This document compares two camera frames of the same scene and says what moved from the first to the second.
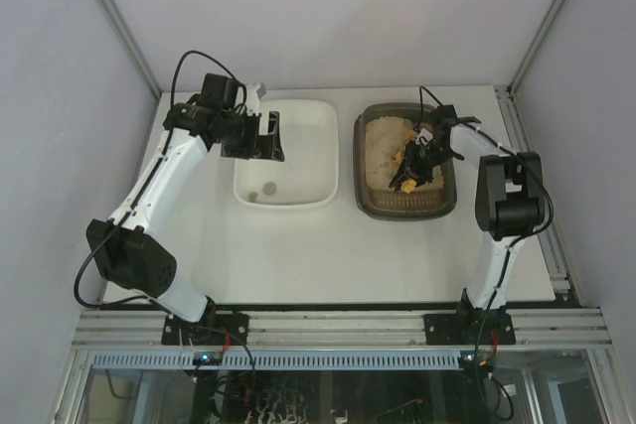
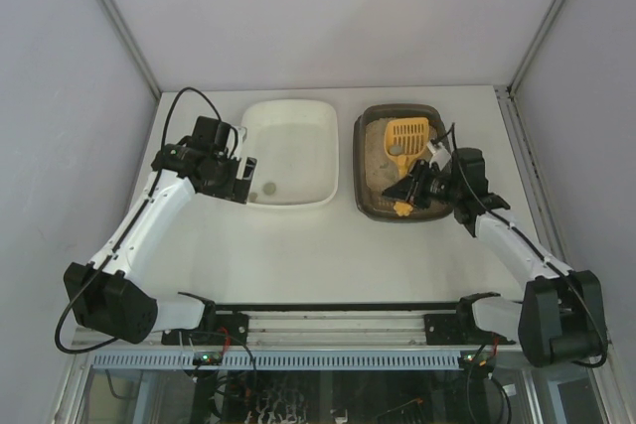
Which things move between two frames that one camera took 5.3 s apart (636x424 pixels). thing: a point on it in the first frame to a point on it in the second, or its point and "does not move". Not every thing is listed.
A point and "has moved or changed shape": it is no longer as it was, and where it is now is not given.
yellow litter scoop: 398,157 has moved or changed shape
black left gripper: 253,135 to 238,179
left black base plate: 214,329 does not move
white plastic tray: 309,139 does not move
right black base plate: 464,330 does not move
